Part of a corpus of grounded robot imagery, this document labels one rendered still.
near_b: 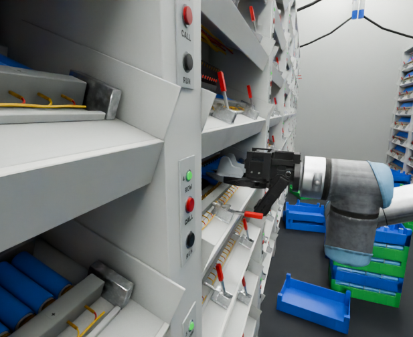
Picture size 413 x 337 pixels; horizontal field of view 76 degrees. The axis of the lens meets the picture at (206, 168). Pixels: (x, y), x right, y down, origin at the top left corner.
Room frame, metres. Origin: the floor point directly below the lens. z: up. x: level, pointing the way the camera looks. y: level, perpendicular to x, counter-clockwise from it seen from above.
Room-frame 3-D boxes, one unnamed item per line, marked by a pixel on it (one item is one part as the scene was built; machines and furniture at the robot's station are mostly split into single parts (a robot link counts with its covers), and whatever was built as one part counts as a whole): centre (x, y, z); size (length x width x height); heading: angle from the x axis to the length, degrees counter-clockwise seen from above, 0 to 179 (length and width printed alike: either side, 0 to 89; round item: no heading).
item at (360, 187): (0.53, -0.31, 0.77); 0.12 x 0.09 x 0.10; 71
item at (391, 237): (1.25, -0.82, 0.36); 0.30 x 0.20 x 0.08; 68
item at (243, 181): (0.58, -0.08, 0.77); 0.09 x 0.05 x 0.02; 75
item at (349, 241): (0.54, -0.31, 0.66); 0.12 x 0.09 x 0.12; 158
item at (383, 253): (1.25, -0.82, 0.28); 0.30 x 0.20 x 0.08; 68
